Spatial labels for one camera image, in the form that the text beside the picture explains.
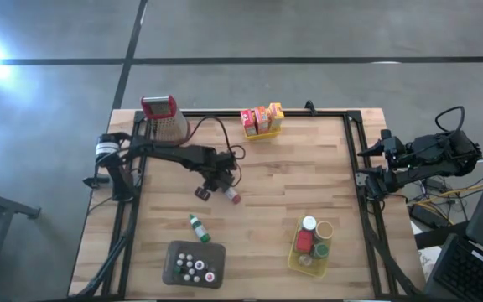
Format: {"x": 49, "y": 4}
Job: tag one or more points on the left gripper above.
{"x": 220, "y": 168}

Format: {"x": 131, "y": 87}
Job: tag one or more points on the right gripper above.
{"x": 394, "y": 157}

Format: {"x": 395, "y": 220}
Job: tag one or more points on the green food colouring bottle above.
{"x": 200, "y": 231}

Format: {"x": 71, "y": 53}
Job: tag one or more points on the red Froot Loops cereal box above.
{"x": 247, "y": 119}

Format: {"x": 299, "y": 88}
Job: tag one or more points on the orange Mini Wheats cereal box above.
{"x": 261, "y": 119}

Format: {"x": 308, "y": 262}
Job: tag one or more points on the yellow Corn Pops cereal box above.
{"x": 276, "y": 113}

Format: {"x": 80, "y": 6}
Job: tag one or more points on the red smoked paprika tin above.
{"x": 304, "y": 242}

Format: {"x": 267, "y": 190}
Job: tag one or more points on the small glass spice jar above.
{"x": 305, "y": 260}

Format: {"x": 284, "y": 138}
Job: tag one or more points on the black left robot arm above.
{"x": 170, "y": 153}

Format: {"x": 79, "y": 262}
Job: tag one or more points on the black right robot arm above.
{"x": 434, "y": 163}

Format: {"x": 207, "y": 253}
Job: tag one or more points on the yellow plastic basket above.
{"x": 266, "y": 136}

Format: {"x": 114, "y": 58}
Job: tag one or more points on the grey translucent plastic bin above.
{"x": 216, "y": 256}

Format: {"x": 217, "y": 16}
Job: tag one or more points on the black power brick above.
{"x": 424, "y": 216}

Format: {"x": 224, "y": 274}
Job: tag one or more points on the glass jar with silver lid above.
{"x": 308, "y": 223}

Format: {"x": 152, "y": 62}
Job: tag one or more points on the white paper sheet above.
{"x": 428, "y": 260}

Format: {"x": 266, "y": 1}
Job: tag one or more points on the yellow translucent plastic bin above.
{"x": 304, "y": 268}

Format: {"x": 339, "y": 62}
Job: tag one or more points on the black laptop keyboard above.
{"x": 472, "y": 268}

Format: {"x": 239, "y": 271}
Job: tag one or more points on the black floor stand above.
{"x": 11, "y": 206}

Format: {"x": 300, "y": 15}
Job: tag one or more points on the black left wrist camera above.
{"x": 203, "y": 193}

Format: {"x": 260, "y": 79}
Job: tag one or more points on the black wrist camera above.
{"x": 387, "y": 135}
{"x": 203, "y": 193}

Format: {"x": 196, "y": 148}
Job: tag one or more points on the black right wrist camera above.
{"x": 387, "y": 135}

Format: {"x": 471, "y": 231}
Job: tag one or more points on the black clamp on frame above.
{"x": 310, "y": 108}

